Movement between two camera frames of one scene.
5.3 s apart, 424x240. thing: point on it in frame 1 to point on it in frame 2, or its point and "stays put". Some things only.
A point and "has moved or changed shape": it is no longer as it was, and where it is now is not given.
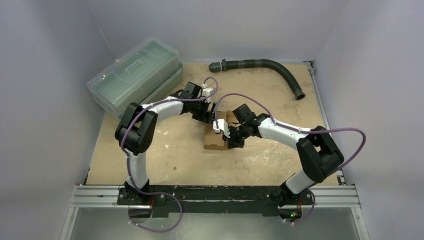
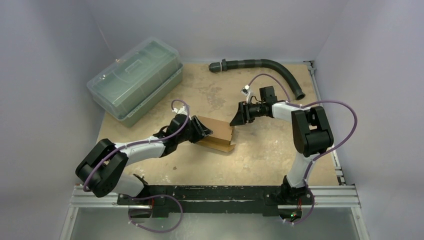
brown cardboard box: x=216 y=141 has moved or changed shape
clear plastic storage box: x=150 y=70 stays put
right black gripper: x=232 y=138 to x=245 y=112
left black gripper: x=206 y=117 to x=203 y=131
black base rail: x=170 y=200 stays put
